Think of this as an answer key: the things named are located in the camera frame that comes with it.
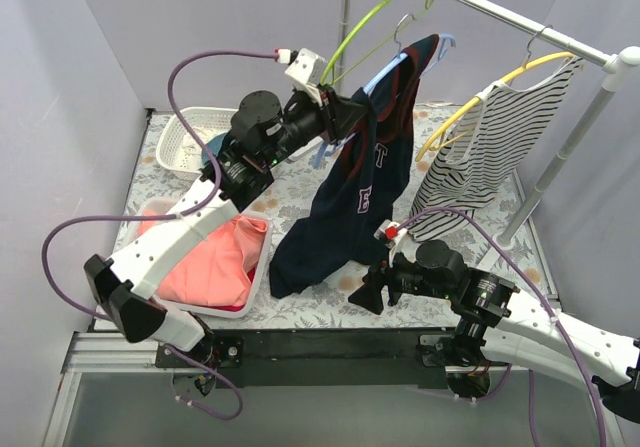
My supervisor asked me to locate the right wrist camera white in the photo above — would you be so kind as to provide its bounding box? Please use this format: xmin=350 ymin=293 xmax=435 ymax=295
xmin=374 ymin=220 xmax=409 ymax=267

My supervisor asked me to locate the floral table mat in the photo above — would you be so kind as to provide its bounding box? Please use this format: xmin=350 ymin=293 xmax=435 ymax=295
xmin=94 ymin=105 xmax=557 ymax=330

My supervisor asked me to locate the green hanger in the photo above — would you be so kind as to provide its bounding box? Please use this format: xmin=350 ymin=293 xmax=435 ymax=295
xmin=321 ymin=0 xmax=435 ymax=91

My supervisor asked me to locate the white cloth in basket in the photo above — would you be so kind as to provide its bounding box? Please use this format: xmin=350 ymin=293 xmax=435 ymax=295
xmin=182 ymin=127 xmax=226 ymax=161

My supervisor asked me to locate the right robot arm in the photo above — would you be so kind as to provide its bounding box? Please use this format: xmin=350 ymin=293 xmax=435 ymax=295
xmin=348 ymin=240 xmax=639 ymax=423

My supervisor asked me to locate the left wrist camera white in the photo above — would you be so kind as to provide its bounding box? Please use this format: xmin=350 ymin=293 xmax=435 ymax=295
xmin=275 ymin=48 xmax=328 ymax=106

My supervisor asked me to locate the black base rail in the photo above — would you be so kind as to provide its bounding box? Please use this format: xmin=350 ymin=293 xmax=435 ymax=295
xmin=155 ymin=327 xmax=506 ymax=388

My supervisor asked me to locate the white plastic basket rear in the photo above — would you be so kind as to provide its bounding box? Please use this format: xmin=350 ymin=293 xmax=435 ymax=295
xmin=156 ymin=107 xmax=236 ymax=181

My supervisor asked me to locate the navy tank top red trim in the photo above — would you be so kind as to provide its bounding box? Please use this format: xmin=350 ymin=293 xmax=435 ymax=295
xmin=269 ymin=34 xmax=439 ymax=299

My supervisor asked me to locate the white plastic basket front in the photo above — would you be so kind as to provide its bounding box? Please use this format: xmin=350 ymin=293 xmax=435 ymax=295
xmin=134 ymin=197 xmax=274 ymax=320

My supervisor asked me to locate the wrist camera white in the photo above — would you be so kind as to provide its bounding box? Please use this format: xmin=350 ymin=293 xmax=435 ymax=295
xmin=374 ymin=220 xmax=409 ymax=267
xmin=275 ymin=48 xmax=328 ymax=106

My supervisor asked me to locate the blue hanger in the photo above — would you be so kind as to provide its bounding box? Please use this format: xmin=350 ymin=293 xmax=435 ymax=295
xmin=312 ymin=33 xmax=456 ymax=169

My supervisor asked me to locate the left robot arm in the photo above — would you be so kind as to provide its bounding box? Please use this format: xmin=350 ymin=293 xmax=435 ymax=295
xmin=84 ymin=87 xmax=368 ymax=367

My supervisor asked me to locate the striped tank top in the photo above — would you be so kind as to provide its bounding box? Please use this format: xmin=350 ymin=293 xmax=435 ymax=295
xmin=408 ymin=55 xmax=583 ymax=241

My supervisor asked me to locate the white plastic basket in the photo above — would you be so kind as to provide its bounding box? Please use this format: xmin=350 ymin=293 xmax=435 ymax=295
xmin=134 ymin=197 xmax=274 ymax=320
xmin=156 ymin=107 xmax=236 ymax=181

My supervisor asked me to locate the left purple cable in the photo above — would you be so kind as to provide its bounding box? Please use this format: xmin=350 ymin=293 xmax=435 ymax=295
xmin=42 ymin=49 xmax=284 ymax=421

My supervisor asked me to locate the teal cloth in basket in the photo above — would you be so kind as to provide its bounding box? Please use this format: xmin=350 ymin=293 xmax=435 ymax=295
xmin=201 ymin=133 xmax=229 ymax=166

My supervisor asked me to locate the yellow hanger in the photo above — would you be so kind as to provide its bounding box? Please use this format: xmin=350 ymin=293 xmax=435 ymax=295
xmin=415 ymin=24 xmax=574 ymax=162

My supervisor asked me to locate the white clothes rack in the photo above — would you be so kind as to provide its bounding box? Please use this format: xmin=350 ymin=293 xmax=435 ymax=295
xmin=340 ymin=0 xmax=639 ymax=269

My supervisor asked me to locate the pink cloth in basket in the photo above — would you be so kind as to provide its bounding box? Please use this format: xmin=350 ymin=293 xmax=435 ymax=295
xmin=137 ymin=214 xmax=269 ymax=311

